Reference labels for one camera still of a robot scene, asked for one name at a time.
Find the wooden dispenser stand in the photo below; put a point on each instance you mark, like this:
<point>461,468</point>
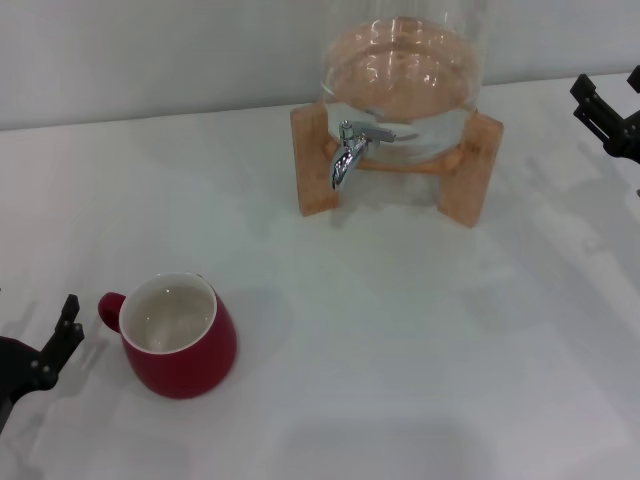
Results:
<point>312,170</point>

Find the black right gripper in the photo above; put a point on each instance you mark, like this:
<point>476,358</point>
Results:
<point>630,140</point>

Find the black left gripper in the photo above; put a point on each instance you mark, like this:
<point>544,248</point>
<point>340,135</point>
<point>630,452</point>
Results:
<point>15,365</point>

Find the glass water dispenser jar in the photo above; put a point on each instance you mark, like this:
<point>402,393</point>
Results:
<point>400,65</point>

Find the chrome faucet tap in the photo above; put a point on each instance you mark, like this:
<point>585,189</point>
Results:
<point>345,160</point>

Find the red ceramic cup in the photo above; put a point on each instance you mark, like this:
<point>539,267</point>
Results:
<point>200,365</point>

